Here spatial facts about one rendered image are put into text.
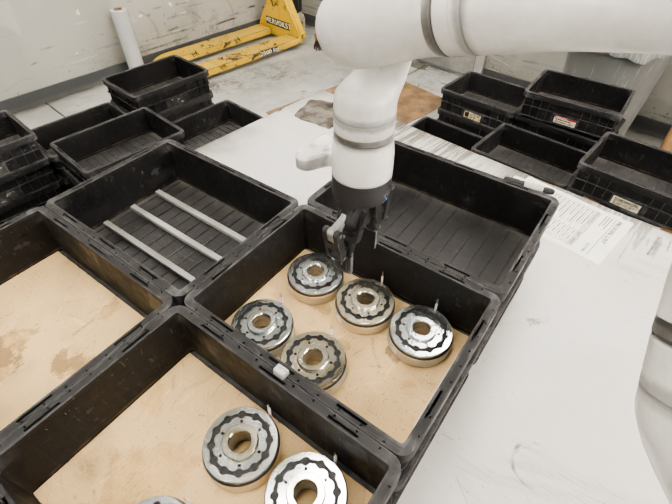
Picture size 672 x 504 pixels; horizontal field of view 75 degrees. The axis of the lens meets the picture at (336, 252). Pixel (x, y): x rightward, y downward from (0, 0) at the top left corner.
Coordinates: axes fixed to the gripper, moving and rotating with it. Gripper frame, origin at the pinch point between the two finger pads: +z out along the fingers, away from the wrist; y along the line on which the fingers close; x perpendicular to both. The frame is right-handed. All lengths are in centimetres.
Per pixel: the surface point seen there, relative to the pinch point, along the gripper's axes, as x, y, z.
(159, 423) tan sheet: 12.5, -31.6, 17.2
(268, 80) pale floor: 216, 199, 101
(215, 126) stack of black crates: 138, 83, 62
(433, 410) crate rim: -19.5, -11.4, 7.2
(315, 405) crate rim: -7.2, -19.6, 7.2
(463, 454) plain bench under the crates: -25.0, -3.5, 30.2
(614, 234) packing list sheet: -33, 69, 30
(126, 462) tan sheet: 11.7, -37.7, 17.2
